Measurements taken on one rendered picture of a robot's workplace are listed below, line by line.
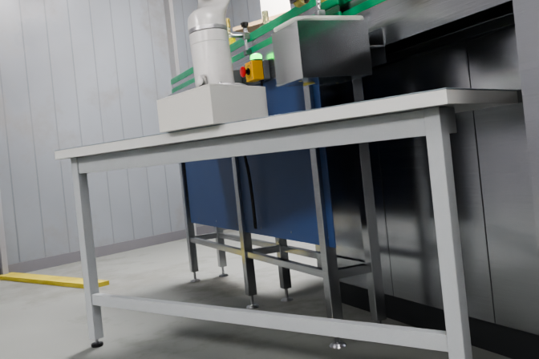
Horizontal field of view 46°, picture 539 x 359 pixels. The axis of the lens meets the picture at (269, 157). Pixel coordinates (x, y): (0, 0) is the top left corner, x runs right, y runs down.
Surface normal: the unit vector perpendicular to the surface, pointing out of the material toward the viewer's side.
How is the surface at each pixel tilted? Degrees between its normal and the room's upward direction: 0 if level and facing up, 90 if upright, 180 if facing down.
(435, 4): 90
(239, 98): 90
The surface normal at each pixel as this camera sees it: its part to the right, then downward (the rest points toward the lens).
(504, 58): -0.91, 0.09
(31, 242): 0.75, -0.07
